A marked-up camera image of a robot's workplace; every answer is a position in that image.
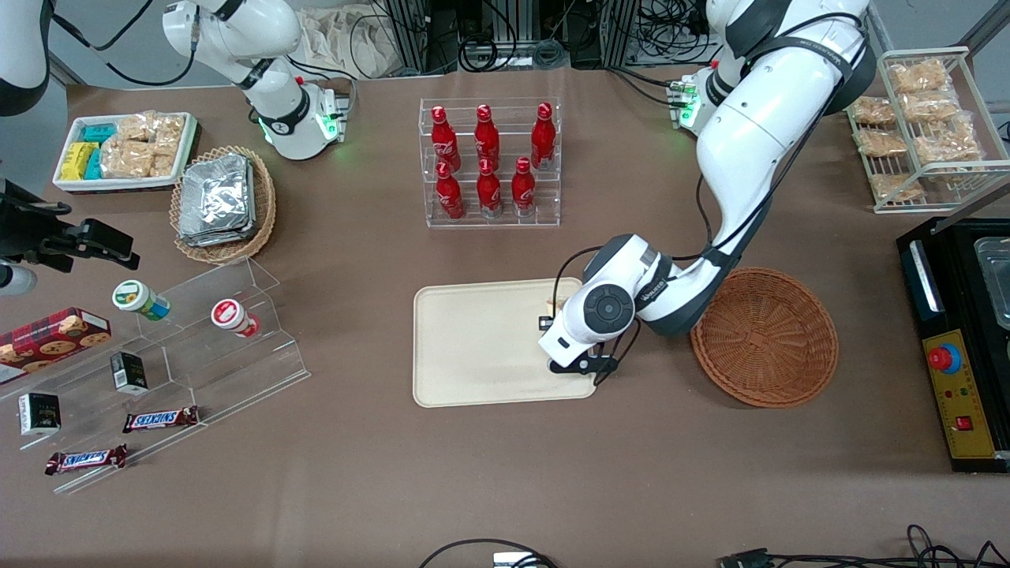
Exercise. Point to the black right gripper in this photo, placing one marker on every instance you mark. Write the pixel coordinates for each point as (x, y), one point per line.
(33, 229)

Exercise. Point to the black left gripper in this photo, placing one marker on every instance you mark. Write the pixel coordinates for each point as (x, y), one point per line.
(544, 323)

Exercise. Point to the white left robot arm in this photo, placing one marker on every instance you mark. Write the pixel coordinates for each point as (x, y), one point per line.
(750, 134)

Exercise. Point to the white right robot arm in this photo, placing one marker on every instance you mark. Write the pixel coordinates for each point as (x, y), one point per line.
(272, 87)

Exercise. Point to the white rectangular snack tray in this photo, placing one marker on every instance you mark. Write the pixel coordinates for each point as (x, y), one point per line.
(118, 183)

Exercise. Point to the cream plastic tray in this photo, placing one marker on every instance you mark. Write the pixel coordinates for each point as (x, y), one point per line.
(481, 341)

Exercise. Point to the light woven wicker basket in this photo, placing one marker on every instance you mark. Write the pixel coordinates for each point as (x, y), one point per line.
(264, 205)

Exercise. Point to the brown wicker basket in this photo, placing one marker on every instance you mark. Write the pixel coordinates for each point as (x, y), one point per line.
(769, 347)

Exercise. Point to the green lid yogurt cup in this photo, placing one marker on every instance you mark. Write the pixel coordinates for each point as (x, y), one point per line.
(136, 297)

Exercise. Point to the teal snack pack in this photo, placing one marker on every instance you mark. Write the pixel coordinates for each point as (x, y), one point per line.
(99, 132)
(94, 167)

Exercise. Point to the clear rice cracker pack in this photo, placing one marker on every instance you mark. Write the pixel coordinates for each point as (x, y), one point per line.
(126, 160)
(170, 126)
(134, 126)
(163, 162)

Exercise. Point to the yellow snack pack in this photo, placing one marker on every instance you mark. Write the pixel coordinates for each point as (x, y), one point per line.
(75, 160)

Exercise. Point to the red plaid cookie box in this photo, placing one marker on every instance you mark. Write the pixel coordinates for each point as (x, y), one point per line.
(51, 339)

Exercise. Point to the clear acrylic bottle rack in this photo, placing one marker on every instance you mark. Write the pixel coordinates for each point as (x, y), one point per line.
(505, 217)

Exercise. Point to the silver foil pack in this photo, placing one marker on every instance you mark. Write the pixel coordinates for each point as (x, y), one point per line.
(217, 197)

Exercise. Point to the small black carton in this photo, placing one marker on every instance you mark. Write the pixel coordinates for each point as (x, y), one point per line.
(39, 414)
(128, 372)

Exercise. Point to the red cola bottle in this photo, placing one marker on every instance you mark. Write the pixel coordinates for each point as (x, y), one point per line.
(487, 138)
(450, 193)
(523, 189)
(443, 140)
(489, 191)
(543, 138)

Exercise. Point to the red lid yogurt cup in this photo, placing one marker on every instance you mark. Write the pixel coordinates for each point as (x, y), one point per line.
(230, 315)

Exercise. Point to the clear acrylic stepped shelf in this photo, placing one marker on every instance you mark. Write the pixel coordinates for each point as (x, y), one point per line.
(213, 371)

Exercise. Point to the brown Snickers bar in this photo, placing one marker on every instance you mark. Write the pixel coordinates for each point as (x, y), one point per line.
(85, 459)
(160, 419)

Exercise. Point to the beige cloth bag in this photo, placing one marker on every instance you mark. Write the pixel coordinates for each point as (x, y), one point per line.
(347, 43)

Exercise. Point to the bagged fried snack pack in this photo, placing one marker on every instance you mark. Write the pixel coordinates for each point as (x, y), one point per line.
(931, 105)
(895, 188)
(947, 147)
(881, 143)
(873, 110)
(919, 76)

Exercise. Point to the black yellow control box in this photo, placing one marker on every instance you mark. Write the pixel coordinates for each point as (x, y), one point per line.
(951, 394)

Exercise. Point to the clear metal-rimmed container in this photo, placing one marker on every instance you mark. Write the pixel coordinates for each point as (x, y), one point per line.
(996, 280)

